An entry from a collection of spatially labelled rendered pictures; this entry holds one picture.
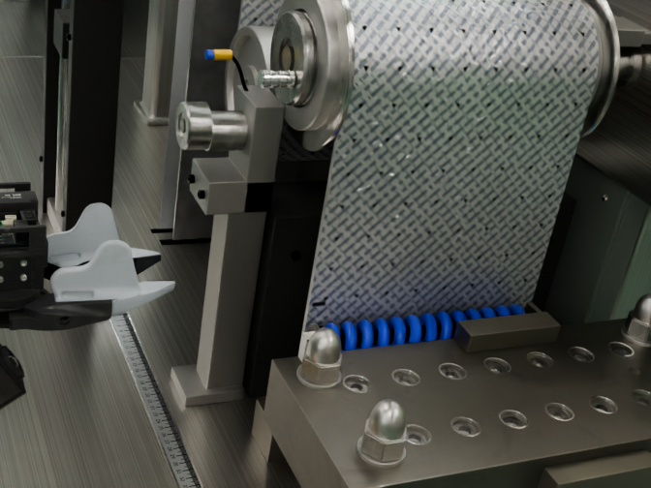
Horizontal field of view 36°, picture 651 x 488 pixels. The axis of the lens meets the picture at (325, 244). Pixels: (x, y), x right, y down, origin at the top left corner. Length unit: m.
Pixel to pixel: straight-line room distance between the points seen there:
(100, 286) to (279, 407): 0.18
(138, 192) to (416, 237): 0.57
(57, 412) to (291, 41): 0.40
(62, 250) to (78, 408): 0.22
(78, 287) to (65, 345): 0.30
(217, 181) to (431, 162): 0.18
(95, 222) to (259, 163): 0.15
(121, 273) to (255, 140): 0.18
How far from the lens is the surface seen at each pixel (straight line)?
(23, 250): 0.74
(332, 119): 0.79
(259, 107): 0.84
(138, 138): 1.52
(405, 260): 0.88
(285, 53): 0.83
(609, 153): 1.02
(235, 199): 0.87
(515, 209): 0.92
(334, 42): 0.78
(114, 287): 0.76
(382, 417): 0.73
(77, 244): 0.80
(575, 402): 0.87
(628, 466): 0.84
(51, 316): 0.74
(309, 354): 0.80
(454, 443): 0.79
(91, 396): 0.99
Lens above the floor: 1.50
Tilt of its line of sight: 28 degrees down
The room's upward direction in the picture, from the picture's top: 10 degrees clockwise
